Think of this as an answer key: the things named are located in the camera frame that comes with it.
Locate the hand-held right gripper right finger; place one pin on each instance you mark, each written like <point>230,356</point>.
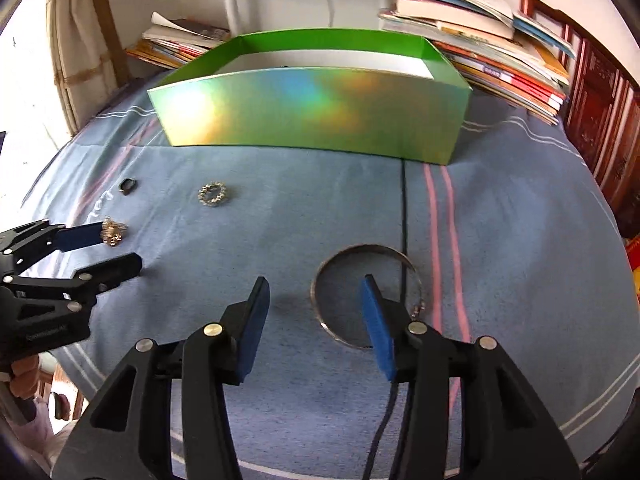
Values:
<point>377,330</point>

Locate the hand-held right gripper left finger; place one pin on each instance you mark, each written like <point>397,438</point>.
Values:
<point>252,330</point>

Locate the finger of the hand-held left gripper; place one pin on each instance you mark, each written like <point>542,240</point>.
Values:
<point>80,237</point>
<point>117,267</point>

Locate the small flower brooch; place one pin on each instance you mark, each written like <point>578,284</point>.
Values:
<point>114,232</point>

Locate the silver bangle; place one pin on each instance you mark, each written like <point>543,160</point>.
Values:
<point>370,246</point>

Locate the shiny green cardboard box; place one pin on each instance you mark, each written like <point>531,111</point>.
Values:
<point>300,110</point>

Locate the person's left hand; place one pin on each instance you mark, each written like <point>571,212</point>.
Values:
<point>24,375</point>

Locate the blue striped bed sheet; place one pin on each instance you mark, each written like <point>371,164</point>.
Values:
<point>500,235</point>

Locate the beige curtain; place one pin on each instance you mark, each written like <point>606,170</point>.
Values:
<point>75,35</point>

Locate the small stack of books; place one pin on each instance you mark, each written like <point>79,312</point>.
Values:
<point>170,45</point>

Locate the yellow and red bag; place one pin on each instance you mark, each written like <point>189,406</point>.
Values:
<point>636,280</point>

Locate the large stack of books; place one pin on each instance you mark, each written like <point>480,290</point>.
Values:
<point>500,60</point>

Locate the carved red wooden bench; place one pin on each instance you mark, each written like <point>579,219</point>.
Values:
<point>600,110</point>

